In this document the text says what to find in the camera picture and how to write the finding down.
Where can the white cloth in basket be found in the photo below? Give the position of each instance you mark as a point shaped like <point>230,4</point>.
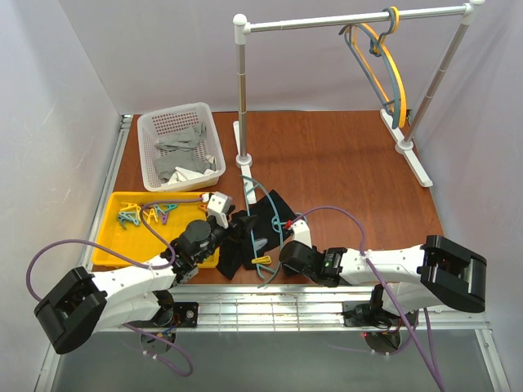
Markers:
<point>182,174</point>

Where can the black underwear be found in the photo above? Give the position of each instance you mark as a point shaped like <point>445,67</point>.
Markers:
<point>264,236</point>

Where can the aluminium rail frame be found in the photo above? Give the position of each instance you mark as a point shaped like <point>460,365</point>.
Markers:
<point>335,157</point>

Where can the teal clothespin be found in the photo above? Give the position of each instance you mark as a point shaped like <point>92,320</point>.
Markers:
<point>128,217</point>

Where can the white metal clothes rack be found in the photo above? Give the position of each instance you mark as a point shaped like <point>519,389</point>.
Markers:
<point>379,21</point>

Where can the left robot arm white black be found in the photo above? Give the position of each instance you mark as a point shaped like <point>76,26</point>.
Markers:
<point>84,303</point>

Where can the yellow plastic tray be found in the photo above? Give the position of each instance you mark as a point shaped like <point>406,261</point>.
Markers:
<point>137,242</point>

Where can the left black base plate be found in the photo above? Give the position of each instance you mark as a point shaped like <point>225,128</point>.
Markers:
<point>175,315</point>

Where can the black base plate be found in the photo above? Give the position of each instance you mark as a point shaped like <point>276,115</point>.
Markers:
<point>175,315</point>
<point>365,315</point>

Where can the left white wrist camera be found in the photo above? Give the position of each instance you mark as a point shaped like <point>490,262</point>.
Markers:
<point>218,206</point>

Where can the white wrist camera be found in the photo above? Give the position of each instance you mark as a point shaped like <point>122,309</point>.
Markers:
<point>218,206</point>
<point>300,232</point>

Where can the white plastic laundry basket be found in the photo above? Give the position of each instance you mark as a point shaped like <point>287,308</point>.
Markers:
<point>160,123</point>

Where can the yellow plastic hanger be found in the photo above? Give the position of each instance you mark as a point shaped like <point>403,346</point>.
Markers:
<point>396,105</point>

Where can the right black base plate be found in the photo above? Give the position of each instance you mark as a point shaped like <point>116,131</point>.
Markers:
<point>365,315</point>

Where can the pale yellow clothespin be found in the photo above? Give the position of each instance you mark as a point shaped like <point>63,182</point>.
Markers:
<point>133,207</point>

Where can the purple clothespin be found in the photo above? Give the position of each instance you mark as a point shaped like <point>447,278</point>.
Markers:
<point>158,212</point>

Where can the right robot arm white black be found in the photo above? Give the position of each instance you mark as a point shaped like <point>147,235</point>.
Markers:
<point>437,272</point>

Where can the grey cloth in basket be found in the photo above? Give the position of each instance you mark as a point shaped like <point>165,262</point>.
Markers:
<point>180,150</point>

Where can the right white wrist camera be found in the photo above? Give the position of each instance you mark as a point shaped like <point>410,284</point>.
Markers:
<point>300,232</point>

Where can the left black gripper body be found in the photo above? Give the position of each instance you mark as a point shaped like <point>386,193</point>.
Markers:
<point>235,223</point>

